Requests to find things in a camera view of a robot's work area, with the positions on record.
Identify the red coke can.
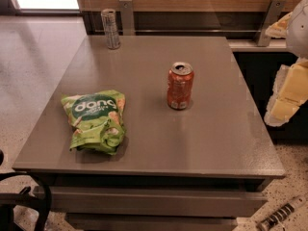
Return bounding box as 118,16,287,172
167,62,194,110

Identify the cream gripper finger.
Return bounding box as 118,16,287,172
264,59,308,127
266,13,292,39

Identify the silver redbull can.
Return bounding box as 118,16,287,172
101,9,120,50

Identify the right metal wall bracket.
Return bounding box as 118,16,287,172
254,0,287,47

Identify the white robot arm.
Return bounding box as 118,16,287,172
264,0,308,127

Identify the left metal wall bracket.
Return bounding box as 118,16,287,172
119,0,136,36

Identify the striped tool on floor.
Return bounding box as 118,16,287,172
257,195,307,231

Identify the black chair frame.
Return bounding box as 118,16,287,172
0,149,53,231

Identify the metal wall bracket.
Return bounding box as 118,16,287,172
119,0,136,36
254,0,287,47

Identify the grey table drawer front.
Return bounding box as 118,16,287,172
51,187,267,218

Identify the green chip bag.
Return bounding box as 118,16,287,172
61,90,126,155

